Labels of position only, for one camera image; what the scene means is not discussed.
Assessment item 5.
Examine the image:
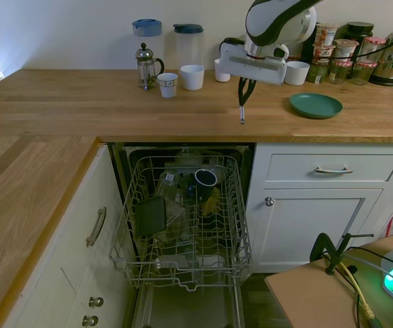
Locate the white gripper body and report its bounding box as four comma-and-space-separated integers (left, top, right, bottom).
214, 47, 288, 86

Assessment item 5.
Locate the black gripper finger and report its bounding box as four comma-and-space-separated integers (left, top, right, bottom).
243, 79, 257, 105
237, 77, 246, 107

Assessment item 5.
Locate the open built-in dishwasher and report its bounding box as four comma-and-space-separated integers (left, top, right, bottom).
108, 141, 256, 328

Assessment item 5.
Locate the plain white cup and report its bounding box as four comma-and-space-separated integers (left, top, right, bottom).
213, 58, 232, 83

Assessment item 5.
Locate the wide white cup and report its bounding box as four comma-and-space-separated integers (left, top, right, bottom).
284, 61, 311, 86

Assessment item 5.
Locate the green plate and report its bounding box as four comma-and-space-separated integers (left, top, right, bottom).
288, 92, 344, 120

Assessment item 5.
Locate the pitcher with dark blue lid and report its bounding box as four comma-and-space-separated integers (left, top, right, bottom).
172, 23, 206, 71

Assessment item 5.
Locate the oatmeal cup with red label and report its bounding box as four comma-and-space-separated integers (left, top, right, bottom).
312, 43, 336, 65

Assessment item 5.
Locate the small patterned white cup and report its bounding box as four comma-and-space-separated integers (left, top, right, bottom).
156, 72, 178, 99

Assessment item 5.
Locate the oatmeal cup with white label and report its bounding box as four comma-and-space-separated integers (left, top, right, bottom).
314, 23, 340, 47

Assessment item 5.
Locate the glass jar red gingham lid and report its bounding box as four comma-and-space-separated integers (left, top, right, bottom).
361, 36, 389, 64
353, 59, 378, 87
328, 59, 353, 85

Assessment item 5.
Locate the oatmeal cup with foil lid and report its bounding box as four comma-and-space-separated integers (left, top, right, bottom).
332, 38, 360, 63

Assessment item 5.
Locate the glass French press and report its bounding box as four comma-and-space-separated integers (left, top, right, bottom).
135, 42, 166, 92

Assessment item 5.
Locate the dark blue mug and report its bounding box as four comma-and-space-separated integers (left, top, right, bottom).
193, 167, 219, 203

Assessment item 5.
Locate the pitcher with light blue lid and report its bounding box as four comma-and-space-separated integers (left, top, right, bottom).
131, 18, 165, 74

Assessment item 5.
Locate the yellow plastic item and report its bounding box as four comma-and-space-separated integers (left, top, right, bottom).
200, 189, 222, 217

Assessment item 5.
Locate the clear glass jar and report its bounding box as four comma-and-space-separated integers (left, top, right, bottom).
155, 169, 185, 203

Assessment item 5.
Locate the stainless steel electric kettle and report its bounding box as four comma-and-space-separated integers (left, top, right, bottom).
369, 23, 393, 87

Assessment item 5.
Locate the black flat square lid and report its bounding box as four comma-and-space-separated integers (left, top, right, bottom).
134, 195, 167, 238

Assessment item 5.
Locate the black C-clamp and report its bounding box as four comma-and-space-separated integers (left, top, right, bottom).
310, 232, 375, 276

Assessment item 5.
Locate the white mug with handle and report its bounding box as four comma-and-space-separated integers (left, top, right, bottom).
179, 64, 206, 92

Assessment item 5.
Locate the metal drawer handle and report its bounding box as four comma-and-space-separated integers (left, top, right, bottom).
314, 165, 354, 176
85, 206, 108, 248

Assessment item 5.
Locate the wire dishwasher rack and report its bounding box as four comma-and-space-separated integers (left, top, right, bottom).
108, 154, 254, 293

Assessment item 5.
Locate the yellow cable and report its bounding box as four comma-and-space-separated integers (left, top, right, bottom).
338, 260, 377, 321

